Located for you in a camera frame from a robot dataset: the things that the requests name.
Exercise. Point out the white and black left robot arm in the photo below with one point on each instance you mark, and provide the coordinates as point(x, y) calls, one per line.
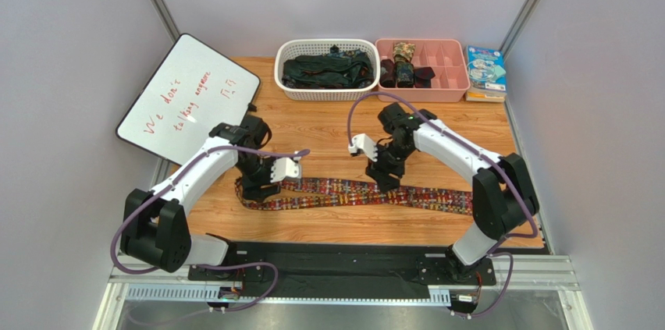
point(155, 229)

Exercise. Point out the whiteboard with red writing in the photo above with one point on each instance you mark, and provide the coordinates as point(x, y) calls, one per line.
point(194, 89)

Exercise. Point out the multicoloured checked patterned tie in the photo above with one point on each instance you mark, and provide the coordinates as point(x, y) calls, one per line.
point(329, 193)

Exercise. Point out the pink divided organiser tray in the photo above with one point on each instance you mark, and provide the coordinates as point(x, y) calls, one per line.
point(443, 56)

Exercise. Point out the yellow book under box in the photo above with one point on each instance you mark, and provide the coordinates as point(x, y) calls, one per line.
point(480, 97)

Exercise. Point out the blue packaged box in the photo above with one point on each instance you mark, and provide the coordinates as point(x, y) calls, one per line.
point(486, 71)

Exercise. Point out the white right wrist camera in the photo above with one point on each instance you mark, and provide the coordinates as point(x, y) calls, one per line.
point(363, 144)

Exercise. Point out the aluminium frame rail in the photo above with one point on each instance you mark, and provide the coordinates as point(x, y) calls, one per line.
point(536, 291)

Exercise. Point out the white perforated plastic basket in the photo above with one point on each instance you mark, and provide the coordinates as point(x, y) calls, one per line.
point(319, 46)

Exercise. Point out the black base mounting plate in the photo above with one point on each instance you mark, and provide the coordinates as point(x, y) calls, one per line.
point(342, 271)

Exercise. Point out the rolled dark maroon tie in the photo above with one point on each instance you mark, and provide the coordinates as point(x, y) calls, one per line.
point(387, 73)

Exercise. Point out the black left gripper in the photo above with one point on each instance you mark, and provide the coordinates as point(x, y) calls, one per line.
point(254, 183)

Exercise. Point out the rolled dark red tie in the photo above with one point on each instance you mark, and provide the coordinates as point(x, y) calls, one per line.
point(423, 77)

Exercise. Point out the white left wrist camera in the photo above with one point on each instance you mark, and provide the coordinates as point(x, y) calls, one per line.
point(285, 168)

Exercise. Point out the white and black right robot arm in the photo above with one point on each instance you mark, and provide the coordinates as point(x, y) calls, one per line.
point(502, 194)

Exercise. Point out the rolled dark green tie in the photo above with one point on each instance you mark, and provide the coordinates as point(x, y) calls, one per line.
point(404, 75)

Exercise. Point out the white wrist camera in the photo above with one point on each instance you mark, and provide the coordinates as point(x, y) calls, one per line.
point(285, 168)
point(363, 144)

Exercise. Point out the rolled floral beige tie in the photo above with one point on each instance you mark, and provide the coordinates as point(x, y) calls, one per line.
point(403, 51)

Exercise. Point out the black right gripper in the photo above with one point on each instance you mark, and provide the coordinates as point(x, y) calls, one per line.
point(384, 172)

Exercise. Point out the dark green ties pile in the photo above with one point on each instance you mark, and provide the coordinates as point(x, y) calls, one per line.
point(334, 70)

